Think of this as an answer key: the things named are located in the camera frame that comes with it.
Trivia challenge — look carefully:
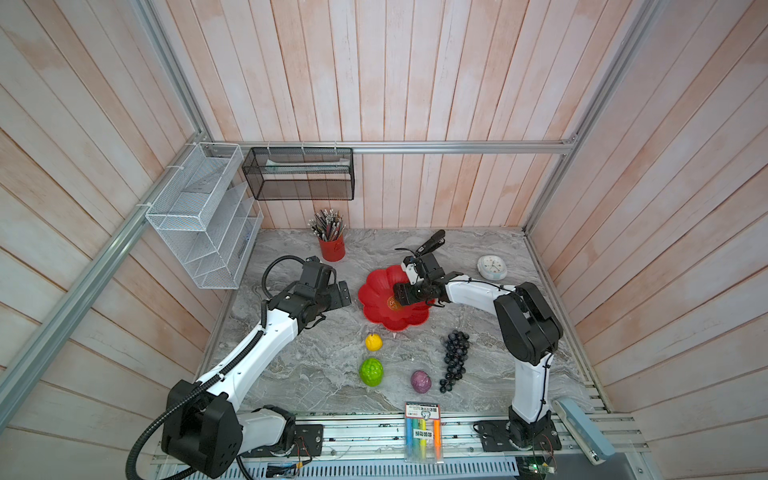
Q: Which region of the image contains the highlighter marker pack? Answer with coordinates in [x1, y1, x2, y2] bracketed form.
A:
[404, 402, 444, 463]

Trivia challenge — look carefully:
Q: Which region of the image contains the green fake custard apple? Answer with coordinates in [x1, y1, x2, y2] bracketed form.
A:
[359, 357, 384, 387]

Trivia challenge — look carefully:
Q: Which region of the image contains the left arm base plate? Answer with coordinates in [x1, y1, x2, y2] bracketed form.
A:
[243, 423, 324, 459]

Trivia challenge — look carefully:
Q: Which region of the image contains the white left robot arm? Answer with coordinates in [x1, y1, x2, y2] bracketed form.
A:
[158, 257, 351, 478]

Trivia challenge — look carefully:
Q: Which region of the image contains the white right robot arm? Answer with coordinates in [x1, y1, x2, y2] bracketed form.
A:
[393, 253, 563, 445]

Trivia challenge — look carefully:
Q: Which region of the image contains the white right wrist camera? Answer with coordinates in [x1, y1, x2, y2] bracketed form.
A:
[401, 261, 420, 285]

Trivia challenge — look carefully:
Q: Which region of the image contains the blue grey device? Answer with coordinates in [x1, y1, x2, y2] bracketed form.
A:
[552, 397, 616, 465]

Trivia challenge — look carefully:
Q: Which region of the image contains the purple fake fruit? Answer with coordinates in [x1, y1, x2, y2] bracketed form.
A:
[410, 370, 432, 394]

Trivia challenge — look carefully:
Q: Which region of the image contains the red metal pencil bucket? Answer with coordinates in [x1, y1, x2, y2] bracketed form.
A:
[319, 235, 346, 262]

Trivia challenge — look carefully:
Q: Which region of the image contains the black wire mesh basket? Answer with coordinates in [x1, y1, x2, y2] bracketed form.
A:
[242, 147, 356, 201]

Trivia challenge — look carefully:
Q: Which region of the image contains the yellow fake fruit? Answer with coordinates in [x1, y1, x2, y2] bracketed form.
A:
[365, 334, 383, 352]

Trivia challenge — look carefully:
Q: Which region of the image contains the bundle of pencils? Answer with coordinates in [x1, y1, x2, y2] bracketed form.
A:
[308, 208, 346, 242]

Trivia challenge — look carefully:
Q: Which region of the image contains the white wire mesh shelf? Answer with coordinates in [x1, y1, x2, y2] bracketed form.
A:
[146, 142, 264, 290]

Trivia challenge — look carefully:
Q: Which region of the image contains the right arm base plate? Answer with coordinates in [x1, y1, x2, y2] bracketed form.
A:
[473, 416, 562, 452]

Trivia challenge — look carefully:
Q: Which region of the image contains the white round clock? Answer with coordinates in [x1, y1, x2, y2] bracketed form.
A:
[477, 255, 508, 281]

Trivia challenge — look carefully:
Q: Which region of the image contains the black stapler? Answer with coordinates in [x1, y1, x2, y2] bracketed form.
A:
[414, 229, 446, 257]

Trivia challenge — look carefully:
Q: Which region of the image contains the dark fake grape bunch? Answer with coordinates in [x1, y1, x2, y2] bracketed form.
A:
[439, 329, 470, 393]

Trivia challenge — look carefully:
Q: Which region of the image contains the red flower-shaped fruit bowl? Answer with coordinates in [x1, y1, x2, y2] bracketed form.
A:
[358, 265, 429, 332]

